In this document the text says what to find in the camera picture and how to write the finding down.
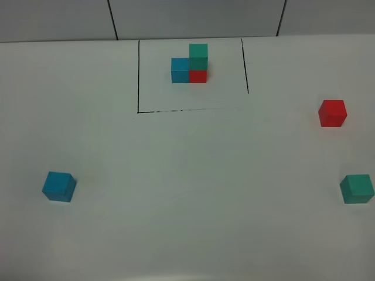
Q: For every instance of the red template block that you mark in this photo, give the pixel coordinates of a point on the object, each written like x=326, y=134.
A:
x=198, y=76

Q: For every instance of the blue template block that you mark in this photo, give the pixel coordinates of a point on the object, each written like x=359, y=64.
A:
x=180, y=70

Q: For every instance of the green template block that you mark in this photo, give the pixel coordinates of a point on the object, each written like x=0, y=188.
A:
x=198, y=56

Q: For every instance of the loose green block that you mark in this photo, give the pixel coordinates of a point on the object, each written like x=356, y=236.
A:
x=357, y=189

